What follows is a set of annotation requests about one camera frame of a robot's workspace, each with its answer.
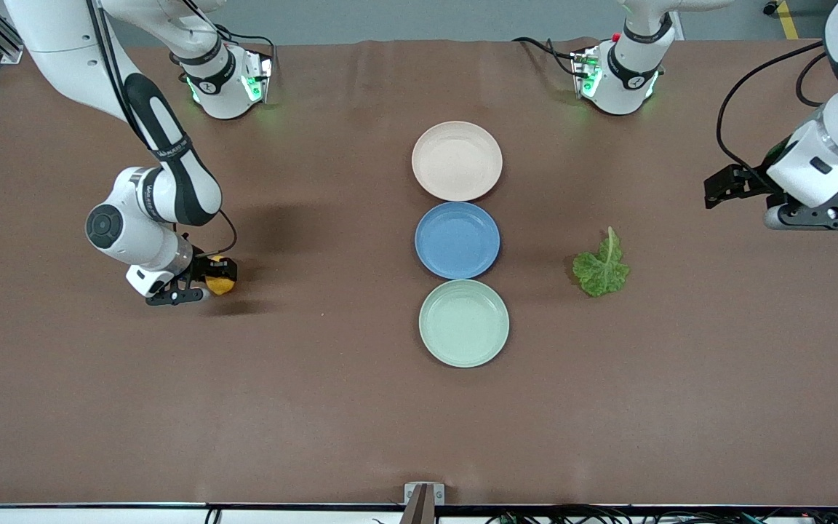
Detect yellow orange lemon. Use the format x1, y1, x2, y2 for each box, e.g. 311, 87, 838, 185
204, 255, 237, 296

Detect green lettuce leaf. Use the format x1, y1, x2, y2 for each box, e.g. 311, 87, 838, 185
572, 226, 631, 298

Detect brown table cover mat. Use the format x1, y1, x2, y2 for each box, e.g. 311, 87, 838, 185
0, 38, 838, 507

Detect blue round plate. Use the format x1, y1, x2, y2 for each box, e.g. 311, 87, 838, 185
415, 202, 501, 280

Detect light green round plate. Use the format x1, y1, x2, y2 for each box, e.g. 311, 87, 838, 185
419, 279, 510, 368

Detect beige round plate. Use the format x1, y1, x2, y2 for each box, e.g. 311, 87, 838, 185
412, 121, 503, 202

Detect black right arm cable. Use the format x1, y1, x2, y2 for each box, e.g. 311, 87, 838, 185
84, 0, 239, 257

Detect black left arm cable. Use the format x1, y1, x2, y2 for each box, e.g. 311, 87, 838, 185
716, 40, 827, 175

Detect black arm base cable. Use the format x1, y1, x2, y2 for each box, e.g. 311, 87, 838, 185
512, 36, 583, 77

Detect metal table edge bracket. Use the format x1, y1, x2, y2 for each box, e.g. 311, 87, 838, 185
403, 482, 445, 524

